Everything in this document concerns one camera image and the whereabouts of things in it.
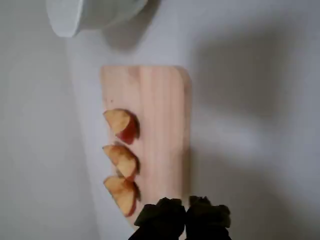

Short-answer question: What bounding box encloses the apple slice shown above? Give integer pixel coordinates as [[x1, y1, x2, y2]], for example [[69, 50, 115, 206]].
[[103, 175, 141, 217], [102, 144, 141, 181], [102, 108, 141, 145]]

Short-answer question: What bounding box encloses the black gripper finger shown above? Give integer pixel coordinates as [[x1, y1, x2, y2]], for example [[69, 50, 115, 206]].
[[186, 196, 232, 240], [128, 197, 187, 240]]

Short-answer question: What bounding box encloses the white ceramic bowl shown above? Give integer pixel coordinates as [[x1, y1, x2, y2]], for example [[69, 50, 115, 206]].
[[46, 0, 148, 38]]

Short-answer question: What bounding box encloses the wooden cutting board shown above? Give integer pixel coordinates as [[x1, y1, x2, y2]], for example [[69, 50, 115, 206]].
[[99, 65, 193, 231]]

